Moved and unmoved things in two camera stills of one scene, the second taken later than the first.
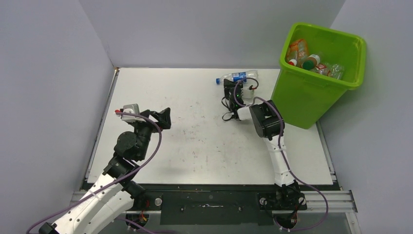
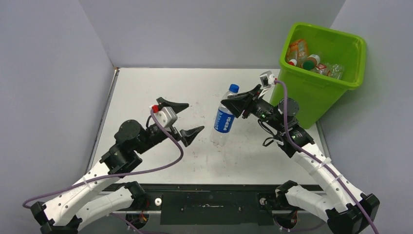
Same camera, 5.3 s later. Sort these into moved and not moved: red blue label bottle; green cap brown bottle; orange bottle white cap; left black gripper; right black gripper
Moved: right black gripper; left black gripper
Not moved: orange bottle white cap; red blue label bottle; green cap brown bottle
